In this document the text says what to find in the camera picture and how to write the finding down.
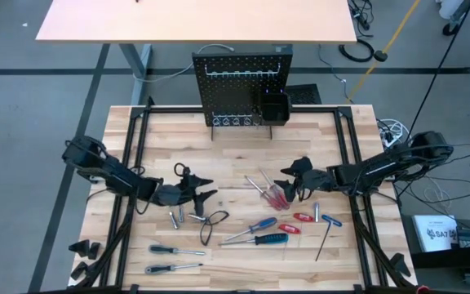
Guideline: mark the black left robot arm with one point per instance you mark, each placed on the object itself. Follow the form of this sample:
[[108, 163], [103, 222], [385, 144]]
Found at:
[[112, 175]]

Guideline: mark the white round container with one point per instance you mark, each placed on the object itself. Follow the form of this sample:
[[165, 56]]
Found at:
[[451, 8]]

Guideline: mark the silver ratchet extension bar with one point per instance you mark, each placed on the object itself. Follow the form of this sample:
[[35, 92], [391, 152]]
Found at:
[[196, 216]]

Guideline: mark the black equipment case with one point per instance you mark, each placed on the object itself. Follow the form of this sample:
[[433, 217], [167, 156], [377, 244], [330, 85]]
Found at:
[[455, 258]]

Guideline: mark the silver hook rail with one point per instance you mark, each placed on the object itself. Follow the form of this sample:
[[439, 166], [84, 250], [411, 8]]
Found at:
[[239, 74]]

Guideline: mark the black aluminium table frame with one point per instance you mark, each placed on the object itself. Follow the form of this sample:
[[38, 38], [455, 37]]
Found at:
[[169, 109]]

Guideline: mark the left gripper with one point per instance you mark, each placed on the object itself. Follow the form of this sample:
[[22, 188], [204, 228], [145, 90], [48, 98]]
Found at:
[[176, 194]]

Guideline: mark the black plastic pegboard bin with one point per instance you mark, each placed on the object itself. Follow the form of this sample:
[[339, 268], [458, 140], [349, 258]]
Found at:
[[276, 108]]

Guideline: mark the black metal pegboard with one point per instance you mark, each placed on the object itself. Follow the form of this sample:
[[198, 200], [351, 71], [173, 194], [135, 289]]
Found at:
[[235, 94]]

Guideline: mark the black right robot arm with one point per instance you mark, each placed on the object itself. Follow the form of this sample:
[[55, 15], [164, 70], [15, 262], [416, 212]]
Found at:
[[382, 169]]

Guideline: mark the black plastic bracket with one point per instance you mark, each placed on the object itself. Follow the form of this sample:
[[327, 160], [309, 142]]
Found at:
[[80, 248], [94, 250], [400, 264], [79, 270]]

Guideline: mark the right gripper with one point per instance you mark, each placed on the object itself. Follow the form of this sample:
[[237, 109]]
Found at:
[[316, 180]]

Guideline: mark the red button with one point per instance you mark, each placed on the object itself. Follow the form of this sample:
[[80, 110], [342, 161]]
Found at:
[[422, 289]]

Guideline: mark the black safety glasses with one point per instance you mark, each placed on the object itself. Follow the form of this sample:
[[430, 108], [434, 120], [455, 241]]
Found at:
[[207, 221]]

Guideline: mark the white printed booklet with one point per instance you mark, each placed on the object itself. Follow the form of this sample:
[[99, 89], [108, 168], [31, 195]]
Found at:
[[433, 232]]

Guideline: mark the light wood desk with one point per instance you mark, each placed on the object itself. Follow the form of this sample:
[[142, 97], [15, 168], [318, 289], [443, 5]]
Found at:
[[198, 20]]

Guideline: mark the black perforated floor plate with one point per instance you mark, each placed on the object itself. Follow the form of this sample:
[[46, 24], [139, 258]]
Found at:
[[306, 94]]

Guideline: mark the black caster wheel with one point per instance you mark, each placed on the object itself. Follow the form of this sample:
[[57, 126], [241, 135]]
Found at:
[[449, 29]]

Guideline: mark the black round puck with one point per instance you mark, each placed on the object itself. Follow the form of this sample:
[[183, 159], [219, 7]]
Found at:
[[380, 56]]

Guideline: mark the silver cylindrical socket bit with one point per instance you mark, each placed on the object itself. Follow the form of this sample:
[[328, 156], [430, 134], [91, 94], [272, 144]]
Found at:
[[316, 212]]

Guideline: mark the clear blue Husky screwdriver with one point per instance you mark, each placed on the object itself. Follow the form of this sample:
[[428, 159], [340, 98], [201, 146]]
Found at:
[[267, 223]]

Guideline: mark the long silver deep socket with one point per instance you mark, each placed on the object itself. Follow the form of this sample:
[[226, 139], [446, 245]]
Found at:
[[174, 220]]

